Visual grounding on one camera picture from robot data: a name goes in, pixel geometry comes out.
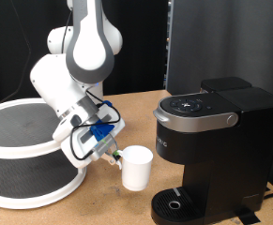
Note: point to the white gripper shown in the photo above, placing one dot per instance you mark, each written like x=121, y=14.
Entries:
x=111, y=120

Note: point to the black Keurig coffee machine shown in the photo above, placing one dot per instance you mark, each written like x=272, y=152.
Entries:
x=230, y=150

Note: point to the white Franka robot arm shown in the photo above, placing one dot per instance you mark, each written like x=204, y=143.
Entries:
x=89, y=56

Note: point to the white two-tier turntable shelf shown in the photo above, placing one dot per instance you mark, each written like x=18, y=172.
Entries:
x=17, y=131

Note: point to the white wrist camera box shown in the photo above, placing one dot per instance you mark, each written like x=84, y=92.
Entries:
x=64, y=126

